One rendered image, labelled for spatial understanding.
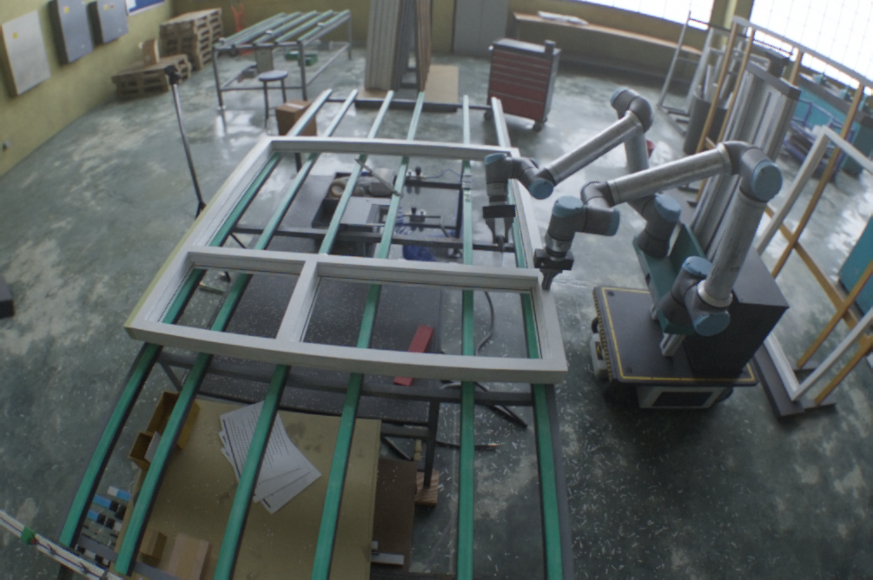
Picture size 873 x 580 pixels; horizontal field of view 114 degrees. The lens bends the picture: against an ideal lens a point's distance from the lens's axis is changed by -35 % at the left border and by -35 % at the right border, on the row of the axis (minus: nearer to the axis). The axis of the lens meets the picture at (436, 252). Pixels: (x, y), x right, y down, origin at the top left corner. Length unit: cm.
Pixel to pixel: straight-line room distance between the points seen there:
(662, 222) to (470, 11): 682
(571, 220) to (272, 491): 125
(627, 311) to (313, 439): 180
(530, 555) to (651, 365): 110
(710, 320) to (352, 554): 145
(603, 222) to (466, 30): 740
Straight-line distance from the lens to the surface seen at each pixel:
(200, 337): 148
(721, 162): 158
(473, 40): 860
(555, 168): 172
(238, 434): 158
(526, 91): 510
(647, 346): 243
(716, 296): 174
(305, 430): 154
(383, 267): 158
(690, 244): 220
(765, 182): 149
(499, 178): 173
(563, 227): 136
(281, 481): 147
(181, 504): 156
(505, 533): 207
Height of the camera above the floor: 197
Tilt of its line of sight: 39 degrees down
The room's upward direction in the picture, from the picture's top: 4 degrees clockwise
